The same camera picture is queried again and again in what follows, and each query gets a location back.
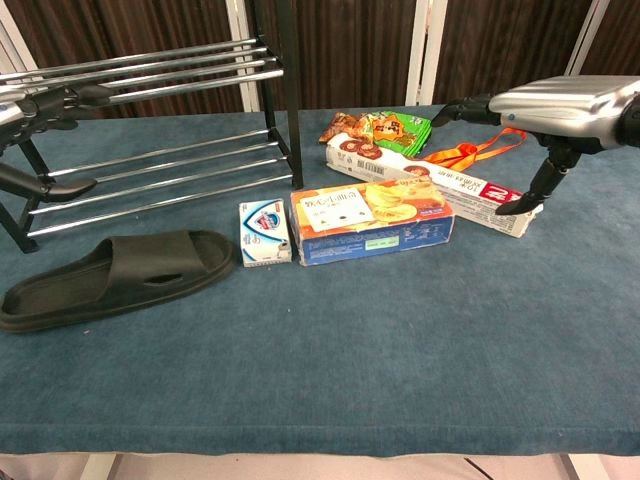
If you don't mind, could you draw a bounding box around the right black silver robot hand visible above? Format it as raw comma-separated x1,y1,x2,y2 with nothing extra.
430,74,640,217

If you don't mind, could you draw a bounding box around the brown divider panel white frame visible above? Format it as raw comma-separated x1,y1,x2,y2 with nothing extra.
405,0,601,107
234,0,432,114
0,0,261,121
574,0,640,80

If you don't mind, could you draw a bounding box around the blue table cloth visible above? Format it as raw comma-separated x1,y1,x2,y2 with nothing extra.
0,102,640,457

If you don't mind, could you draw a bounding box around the orange blue cookie box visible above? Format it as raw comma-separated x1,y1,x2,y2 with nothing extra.
289,175,457,267

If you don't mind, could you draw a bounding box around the orange ribbon lanyard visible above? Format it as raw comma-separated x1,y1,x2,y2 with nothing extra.
422,127,529,171

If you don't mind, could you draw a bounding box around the brown snack bag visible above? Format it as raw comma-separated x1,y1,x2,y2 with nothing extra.
318,112,376,147

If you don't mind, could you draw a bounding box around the white table leg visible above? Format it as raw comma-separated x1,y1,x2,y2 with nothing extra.
558,453,596,480
78,452,121,480

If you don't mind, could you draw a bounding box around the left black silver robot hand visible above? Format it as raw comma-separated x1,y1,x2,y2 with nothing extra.
0,82,112,204

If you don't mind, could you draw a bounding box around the black rubber slipper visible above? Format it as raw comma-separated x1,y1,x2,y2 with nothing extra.
0,229,237,335

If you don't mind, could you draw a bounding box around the white blue soap box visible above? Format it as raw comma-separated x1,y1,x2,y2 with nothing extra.
238,198,294,269

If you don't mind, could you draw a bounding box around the black chrome shoe rack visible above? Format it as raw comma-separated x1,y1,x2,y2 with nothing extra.
0,0,305,254

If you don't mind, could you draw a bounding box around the long white wrap box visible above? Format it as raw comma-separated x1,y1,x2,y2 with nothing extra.
324,132,544,239

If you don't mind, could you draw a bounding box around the green snack bag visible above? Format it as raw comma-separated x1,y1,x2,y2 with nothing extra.
367,109,434,159

